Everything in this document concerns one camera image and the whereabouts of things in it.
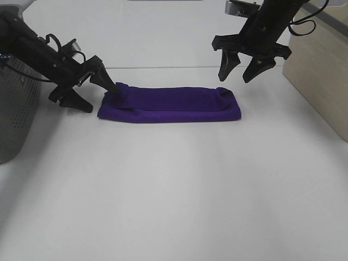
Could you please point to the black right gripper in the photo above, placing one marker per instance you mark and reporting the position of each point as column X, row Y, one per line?
column 258, row 39

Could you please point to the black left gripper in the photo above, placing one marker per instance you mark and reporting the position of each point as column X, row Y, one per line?
column 68, row 73

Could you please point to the purple towel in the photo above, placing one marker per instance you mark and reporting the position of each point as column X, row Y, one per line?
column 167, row 105

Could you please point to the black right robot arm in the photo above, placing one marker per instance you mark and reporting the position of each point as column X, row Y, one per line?
column 278, row 8

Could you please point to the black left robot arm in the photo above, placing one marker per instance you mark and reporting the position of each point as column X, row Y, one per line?
column 18, row 40

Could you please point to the grey perforated laundry basket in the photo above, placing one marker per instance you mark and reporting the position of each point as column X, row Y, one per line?
column 19, row 102

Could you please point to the beige storage bin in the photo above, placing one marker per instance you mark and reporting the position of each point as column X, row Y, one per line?
column 317, row 66

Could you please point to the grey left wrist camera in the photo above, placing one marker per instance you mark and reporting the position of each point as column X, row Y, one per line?
column 71, row 48

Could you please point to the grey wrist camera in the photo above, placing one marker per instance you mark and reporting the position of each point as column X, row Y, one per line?
column 71, row 48
column 241, row 8

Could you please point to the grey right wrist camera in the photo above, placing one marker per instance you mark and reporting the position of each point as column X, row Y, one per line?
column 241, row 8

